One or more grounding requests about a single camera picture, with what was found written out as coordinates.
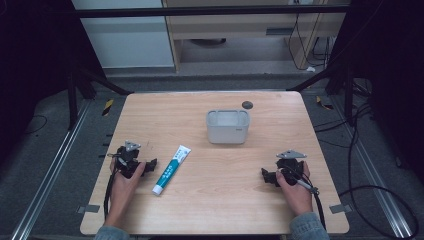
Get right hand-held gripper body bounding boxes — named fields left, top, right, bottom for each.
left=275, top=149, right=308, bottom=187

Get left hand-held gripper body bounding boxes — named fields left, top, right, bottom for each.
left=107, top=140, right=150, bottom=179

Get person's right hand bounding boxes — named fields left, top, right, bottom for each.
left=275, top=161, right=314, bottom=217

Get person's left hand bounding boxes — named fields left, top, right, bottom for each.
left=107, top=159, right=147, bottom=217

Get white and teal toothpaste tube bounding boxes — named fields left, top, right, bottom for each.
left=151, top=144, right=192, bottom=196

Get yellow black hazard tape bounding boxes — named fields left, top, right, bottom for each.
left=315, top=95, right=334, bottom=111
left=101, top=98, right=115, bottom=117

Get grey plastic container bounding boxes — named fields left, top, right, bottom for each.
left=205, top=109, right=251, bottom=145

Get grey tape strip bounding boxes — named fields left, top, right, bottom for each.
left=76, top=204, right=101, bottom=215
left=328, top=203, right=353, bottom=215

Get black metal stand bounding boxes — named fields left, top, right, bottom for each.
left=286, top=59, right=371, bottom=127
left=65, top=63, right=134, bottom=132

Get white cabinet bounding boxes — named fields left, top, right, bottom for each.
left=71, top=0, right=176, bottom=70

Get wooden desk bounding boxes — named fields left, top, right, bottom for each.
left=161, top=0, right=352, bottom=73

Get black horizontal bar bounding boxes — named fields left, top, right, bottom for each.
left=75, top=4, right=350, bottom=19

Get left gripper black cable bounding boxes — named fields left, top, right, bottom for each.
left=103, top=166, right=120, bottom=221

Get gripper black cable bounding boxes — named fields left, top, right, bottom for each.
left=281, top=166, right=327, bottom=231
left=103, top=166, right=120, bottom=221

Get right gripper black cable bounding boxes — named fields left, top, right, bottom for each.
left=281, top=166, right=327, bottom=231

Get black floor cable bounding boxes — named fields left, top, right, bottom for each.
left=313, top=79, right=420, bottom=240

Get aluminium floor rail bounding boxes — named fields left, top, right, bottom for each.
left=11, top=99, right=92, bottom=240
left=331, top=96, right=414, bottom=240

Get black hanging cables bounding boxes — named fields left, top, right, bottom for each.
left=287, top=0, right=334, bottom=72

